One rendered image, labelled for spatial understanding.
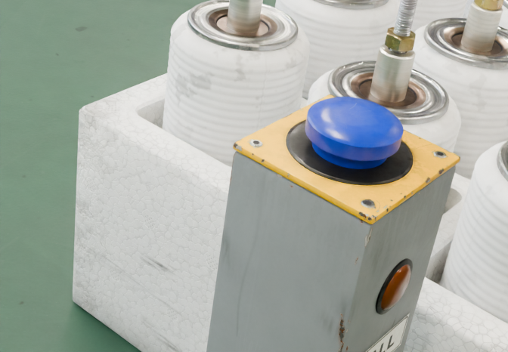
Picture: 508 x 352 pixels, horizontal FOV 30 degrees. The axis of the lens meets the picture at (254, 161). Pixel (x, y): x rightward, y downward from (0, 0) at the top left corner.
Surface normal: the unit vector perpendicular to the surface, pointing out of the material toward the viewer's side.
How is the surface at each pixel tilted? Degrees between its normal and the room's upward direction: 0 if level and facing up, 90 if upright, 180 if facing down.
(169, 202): 90
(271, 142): 0
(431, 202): 90
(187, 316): 90
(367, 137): 4
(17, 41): 0
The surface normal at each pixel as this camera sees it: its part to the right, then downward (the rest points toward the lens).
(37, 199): 0.13, -0.84
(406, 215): 0.77, 0.42
